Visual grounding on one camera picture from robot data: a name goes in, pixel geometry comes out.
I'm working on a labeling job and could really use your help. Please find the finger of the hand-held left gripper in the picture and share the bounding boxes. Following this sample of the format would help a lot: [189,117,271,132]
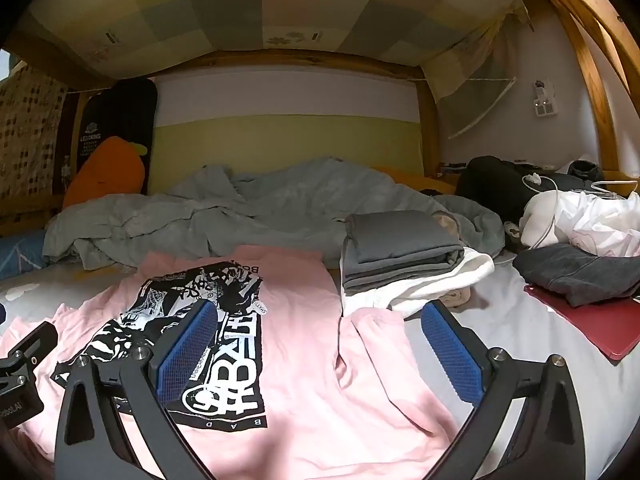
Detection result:
[0,321,59,367]

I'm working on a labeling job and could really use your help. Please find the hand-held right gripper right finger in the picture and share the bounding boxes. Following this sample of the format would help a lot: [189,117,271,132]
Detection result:
[421,301,587,480]

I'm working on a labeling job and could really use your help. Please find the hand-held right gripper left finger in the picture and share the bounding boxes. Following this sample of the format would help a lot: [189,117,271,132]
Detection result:
[54,299,221,480]

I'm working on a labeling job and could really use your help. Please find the pink printed T-shirt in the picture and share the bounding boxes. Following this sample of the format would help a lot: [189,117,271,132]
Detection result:
[0,246,463,480]

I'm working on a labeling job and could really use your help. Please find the folded grey clothes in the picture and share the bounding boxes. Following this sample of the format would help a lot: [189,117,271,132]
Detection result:
[340,210,466,297]

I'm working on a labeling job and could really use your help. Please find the beige sock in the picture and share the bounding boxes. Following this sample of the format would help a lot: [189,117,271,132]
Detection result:
[440,287,473,309]

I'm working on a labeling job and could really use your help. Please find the white garment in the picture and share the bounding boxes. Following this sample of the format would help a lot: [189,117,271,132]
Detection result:
[341,247,496,318]

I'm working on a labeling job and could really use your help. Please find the blue pillow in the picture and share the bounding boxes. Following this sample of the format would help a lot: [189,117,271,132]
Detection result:
[0,232,51,276]

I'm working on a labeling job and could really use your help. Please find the small white soft item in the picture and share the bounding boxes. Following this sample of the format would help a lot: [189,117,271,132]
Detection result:
[502,220,526,252]

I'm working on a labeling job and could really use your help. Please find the dark grey garment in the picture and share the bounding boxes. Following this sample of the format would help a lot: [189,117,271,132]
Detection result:
[512,243,640,307]

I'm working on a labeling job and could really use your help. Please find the red flat case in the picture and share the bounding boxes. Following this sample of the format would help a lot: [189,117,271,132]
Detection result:
[524,284,640,361]

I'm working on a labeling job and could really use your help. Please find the black clothing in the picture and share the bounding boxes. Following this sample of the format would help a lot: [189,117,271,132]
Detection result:
[456,156,601,226]

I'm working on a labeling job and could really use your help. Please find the grey-green duvet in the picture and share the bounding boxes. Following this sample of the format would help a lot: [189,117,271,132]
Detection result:
[42,157,506,271]

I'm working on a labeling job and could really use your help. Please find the orange pillow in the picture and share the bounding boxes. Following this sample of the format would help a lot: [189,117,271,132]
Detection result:
[372,166,458,195]

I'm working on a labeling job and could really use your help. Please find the orange carrot plush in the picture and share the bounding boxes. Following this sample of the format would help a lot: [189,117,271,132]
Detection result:
[62,137,151,208]

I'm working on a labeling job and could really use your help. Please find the white clothing pile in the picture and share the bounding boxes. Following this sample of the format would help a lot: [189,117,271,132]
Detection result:
[520,190,640,273]

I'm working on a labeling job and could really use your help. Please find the beige patterned curtain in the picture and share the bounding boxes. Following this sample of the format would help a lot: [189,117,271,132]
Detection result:
[0,67,68,201]

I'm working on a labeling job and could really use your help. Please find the dark green garment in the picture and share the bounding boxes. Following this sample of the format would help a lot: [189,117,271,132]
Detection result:
[569,159,603,182]

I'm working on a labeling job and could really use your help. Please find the pastel checked canopy cloth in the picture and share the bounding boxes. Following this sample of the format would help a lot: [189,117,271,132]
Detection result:
[22,0,531,140]

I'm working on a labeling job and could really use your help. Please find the white charger cable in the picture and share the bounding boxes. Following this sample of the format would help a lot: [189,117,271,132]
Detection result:
[521,172,640,250]

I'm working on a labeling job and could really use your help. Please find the white wall power strip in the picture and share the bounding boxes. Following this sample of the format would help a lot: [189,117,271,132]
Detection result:
[531,78,560,118]

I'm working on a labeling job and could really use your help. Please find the wooden bed frame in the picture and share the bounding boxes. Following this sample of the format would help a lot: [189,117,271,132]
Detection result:
[0,0,640,241]

